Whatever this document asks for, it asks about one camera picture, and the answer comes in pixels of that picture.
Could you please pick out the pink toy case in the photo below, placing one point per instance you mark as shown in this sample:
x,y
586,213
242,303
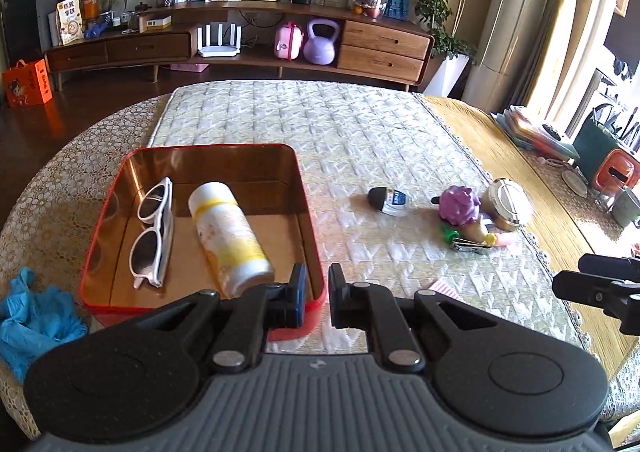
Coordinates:
x,y
288,41

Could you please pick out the white yellow bottle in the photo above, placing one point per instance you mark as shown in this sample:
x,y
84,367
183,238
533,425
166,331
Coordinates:
x,y
228,240

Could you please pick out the metal nail clipper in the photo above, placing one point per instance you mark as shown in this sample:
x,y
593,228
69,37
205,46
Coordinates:
x,y
462,245

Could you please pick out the wooden tv cabinet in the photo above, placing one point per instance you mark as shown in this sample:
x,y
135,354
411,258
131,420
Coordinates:
x,y
380,49

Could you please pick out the orange gift bag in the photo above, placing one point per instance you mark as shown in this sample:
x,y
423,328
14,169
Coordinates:
x,y
27,84

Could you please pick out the small black cap bottle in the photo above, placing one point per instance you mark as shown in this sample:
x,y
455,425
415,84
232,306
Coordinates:
x,y
388,201

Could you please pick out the snack box with cartoon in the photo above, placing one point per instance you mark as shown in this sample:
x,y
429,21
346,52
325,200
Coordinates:
x,y
69,21

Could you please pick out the black cabinet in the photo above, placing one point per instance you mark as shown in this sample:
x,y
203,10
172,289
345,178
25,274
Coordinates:
x,y
26,28

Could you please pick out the stack of magazines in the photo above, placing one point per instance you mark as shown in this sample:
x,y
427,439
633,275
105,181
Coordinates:
x,y
528,131

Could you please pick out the lace patterned tablecloth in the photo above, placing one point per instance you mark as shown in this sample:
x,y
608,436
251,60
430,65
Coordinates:
x,y
50,227

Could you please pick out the white standing air conditioner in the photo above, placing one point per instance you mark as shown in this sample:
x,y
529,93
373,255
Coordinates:
x,y
507,41

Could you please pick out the pink flat box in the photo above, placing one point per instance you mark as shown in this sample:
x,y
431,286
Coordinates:
x,y
198,67

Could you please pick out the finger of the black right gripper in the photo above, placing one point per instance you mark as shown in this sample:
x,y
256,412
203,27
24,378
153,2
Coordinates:
x,y
617,299
622,268

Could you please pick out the quilted white yellow mat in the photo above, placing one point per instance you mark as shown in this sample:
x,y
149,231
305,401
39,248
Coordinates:
x,y
350,138

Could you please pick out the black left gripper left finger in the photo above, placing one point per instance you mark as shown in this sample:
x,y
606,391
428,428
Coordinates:
x,y
124,382

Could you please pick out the white wifi router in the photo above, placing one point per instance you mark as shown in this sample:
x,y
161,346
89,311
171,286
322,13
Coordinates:
x,y
219,40

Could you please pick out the white frame sunglasses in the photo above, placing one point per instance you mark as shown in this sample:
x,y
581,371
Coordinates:
x,y
150,253

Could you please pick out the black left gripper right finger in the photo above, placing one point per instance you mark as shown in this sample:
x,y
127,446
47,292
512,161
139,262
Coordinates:
x,y
494,374

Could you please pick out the round metal tin can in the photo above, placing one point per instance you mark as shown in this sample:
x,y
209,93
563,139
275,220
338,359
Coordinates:
x,y
507,204

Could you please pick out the teal bag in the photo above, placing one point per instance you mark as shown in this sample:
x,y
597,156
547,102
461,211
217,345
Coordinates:
x,y
593,143

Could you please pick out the purple kettlebell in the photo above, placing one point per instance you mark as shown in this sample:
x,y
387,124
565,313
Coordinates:
x,y
319,49

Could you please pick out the purple toy figure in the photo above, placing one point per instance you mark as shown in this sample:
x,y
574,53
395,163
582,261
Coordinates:
x,y
458,207

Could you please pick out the small white yellow box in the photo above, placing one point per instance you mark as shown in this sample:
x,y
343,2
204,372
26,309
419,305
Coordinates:
x,y
149,23

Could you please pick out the orange white container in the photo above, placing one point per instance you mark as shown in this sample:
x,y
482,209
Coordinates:
x,y
618,169

